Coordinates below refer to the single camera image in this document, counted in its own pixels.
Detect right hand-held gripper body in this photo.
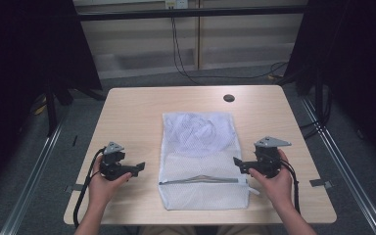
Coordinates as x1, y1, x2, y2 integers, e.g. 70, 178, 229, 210
248, 136, 292, 179

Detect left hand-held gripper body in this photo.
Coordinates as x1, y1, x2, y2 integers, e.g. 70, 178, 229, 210
99, 141, 138, 181

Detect white mesh laundry bag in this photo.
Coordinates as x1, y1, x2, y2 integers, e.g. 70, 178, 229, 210
158, 112, 261, 212

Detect person's left hand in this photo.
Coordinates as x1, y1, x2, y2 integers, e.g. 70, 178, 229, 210
87, 156, 133, 210

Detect person's right hand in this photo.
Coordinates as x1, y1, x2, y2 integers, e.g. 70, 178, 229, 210
248, 148, 295, 208

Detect grey tape piece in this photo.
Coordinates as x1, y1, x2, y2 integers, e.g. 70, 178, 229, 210
308, 178, 334, 190
63, 183, 86, 194

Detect pale lavender garment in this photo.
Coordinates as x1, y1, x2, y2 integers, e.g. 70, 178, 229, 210
164, 113, 240, 155

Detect person's legs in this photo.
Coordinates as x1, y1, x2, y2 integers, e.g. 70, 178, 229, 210
138, 224, 270, 235

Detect black curtain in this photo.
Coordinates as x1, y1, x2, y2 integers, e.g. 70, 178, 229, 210
0, 0, 103, 199
283, 0, 376, 172

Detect black horizontal bar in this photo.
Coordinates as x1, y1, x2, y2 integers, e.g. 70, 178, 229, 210
76, 5, 308, 22

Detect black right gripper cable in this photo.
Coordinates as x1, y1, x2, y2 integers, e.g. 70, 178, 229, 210
275, 158, 303, 215

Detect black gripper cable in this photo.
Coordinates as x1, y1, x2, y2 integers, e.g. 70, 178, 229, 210
72, 147, 108, 229
275, 158, 303, 215

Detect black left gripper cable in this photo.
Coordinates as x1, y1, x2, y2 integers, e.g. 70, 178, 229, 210
72, 147, 108, 229

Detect metal floor rail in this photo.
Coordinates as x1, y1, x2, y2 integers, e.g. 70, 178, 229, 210
299, 95, 376, 235
0, 109, 71, 235

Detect black stand post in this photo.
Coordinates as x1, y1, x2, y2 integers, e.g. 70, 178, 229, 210
43, 87, 59, 137

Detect black floor cable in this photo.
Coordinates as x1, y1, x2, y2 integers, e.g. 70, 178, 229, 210
170, 16, 290, 86

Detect white wall socket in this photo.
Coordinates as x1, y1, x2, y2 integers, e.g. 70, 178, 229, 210
164, 0, 190, 10

